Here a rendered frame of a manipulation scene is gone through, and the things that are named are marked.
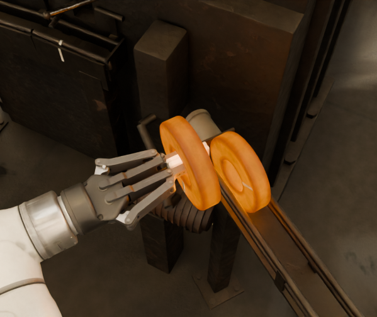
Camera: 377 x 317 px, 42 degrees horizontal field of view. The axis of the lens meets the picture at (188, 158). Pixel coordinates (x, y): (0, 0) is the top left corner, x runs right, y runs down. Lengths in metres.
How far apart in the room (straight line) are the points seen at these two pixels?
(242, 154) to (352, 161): 1.04
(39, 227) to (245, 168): 0.35
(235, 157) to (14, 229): 0.38
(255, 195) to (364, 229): 0.91
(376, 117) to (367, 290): 0.68
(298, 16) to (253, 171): 0.30
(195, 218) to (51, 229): 0.45
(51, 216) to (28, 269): 0.08
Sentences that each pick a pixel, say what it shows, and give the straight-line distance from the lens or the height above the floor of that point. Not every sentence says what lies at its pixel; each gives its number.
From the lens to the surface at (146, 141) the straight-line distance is 1.09.
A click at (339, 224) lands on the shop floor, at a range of 1.72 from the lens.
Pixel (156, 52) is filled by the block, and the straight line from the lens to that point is 0.97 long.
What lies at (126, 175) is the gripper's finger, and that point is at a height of 0.84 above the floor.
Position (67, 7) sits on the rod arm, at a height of 0.90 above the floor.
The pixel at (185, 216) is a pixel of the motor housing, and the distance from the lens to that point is 1.10.
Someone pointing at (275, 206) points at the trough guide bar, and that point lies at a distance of 0.92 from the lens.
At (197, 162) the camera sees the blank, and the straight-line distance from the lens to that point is 0.72.
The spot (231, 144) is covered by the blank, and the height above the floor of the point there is 0.78.
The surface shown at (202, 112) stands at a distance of 1.01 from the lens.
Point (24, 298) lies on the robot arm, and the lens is 0.70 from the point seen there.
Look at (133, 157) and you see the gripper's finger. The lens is 0.78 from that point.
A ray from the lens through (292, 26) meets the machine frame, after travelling 0.93.
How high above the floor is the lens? 1.50
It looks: 58 degrees down
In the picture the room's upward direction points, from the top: straight up
